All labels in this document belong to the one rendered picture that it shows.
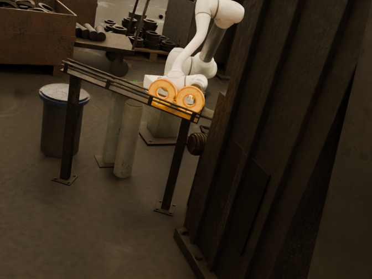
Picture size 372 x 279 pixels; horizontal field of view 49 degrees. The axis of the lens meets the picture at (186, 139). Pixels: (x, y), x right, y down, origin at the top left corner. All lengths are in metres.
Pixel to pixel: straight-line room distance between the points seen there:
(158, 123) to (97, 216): 1.14
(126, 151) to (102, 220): 0.51
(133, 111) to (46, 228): 0.84
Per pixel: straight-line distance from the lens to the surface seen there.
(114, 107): 2.68
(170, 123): 3.31
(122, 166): 2.70
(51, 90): 2.81
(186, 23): 5.43
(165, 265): 2.18
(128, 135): 2.59
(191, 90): 2.18
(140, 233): 2.32
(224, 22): 2.82
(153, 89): 2.23
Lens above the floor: 1.47
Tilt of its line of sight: 25 degrees down
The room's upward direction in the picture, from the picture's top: 14 degrees clockwise
